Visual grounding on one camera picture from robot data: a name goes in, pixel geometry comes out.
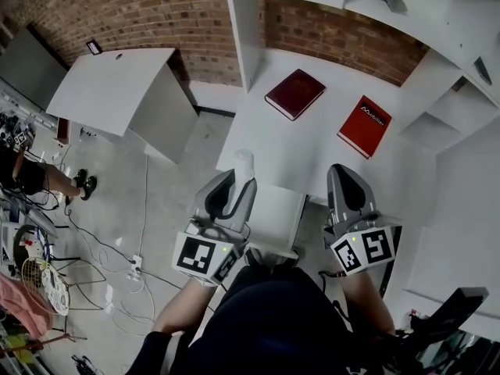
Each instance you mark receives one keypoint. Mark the person's right shoe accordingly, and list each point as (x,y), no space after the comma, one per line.
(291,258)

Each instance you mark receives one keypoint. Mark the pink cloth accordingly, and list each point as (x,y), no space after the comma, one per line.
(23,307)

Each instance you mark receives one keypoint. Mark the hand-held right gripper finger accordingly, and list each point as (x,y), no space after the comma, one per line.
(355,191)
(334,190)

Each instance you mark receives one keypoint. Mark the person's dark blue shirt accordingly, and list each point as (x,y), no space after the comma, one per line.
(273,334)

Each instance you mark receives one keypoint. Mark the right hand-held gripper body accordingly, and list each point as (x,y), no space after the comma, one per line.
(363,248)

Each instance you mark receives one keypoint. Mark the white side cabinet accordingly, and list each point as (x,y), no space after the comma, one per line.
(109,92)

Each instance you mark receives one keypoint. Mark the dark red book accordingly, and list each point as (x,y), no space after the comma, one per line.
(295,93)

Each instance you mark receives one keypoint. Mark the person's left forearm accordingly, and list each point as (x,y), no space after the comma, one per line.
(183,307)

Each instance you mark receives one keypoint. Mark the bright red book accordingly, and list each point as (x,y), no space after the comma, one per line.
(365,125)

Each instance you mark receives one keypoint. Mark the white drawer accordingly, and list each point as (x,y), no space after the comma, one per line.
(277,217)

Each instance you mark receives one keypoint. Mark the white desk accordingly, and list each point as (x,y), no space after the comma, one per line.
(308,147)

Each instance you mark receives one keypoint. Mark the patterned round cushion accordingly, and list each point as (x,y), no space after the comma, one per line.
(55,293)

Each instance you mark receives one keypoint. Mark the person's black trousers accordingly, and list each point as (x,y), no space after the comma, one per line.
(269,277)

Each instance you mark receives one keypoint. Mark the person's right forearm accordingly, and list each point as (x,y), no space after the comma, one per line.
(369,303)

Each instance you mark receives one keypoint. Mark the person's left shoe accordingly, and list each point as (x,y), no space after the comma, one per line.
(254,257)

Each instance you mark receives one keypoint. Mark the black wall plate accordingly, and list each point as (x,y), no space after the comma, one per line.
(94,47)

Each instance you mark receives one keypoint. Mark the person's shoe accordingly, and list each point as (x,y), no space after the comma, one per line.
(291,258)
(254,257)

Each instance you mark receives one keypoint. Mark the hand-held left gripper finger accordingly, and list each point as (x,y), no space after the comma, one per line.
(248,201)
(207,193)

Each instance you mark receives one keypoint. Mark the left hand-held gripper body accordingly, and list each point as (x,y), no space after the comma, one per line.
(199,254)

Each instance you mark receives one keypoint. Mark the red metal stand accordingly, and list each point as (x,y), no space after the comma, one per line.
(43,344)

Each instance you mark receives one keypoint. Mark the red-brown board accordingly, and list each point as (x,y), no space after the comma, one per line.
(63,131)

